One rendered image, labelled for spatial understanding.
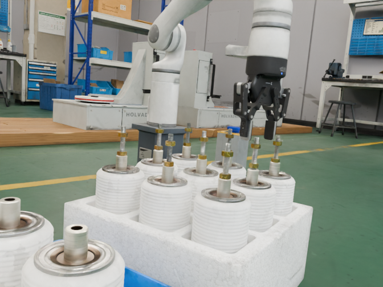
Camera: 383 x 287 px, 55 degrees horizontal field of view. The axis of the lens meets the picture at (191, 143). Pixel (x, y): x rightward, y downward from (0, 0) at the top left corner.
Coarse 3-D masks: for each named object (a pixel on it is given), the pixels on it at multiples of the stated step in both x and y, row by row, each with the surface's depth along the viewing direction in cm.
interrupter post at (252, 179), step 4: (248, 168) 71; (248, 172) 70; (252, 172) 70; (256, 172) 70; (248, 176) 70; (252, 176) 70; (256, 176) 70; (248, 180) 70; (252, 180) 70; (256, 180) 70; (248, 184) 70; (252, 184) 70; (256, 184) 70
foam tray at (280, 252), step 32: (64, 224) 73; (96, 224) 68; (128, 224) 64; (288, 224) 71; (128, 256) 64; (160, 256) 60; (192, 256) 56; (224, 256) 55; (256, 256) 57; (288, 256) 73
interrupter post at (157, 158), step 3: (153, 150) 83; (156, 150) 83; (159, 150) 83; (162, 150) 83; (153, 153) 83; (156, 153) 82; (159, 153) 82; (162, 153) 83; (153, 156) 83; (156, 156) 82; (159, 156) 83; (153, 159) 83; (156, 159) 83; (159, 159) 83; (153, 162) 83; (156, 162) 83; (159, 162) 83
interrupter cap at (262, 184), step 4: (236, 180) 72; (240, 180) 72; (244, 180) 73; (260, 180) 74; (236, 184) 69; (240, 184) 68; (244, 184) 69; (260, 184) 71; (264, 184) 70; (268, 184) 71; (252, 188) 67; (256, 188) 67; (260, 188) 68; (264, 188) 68; (268, 188) 69
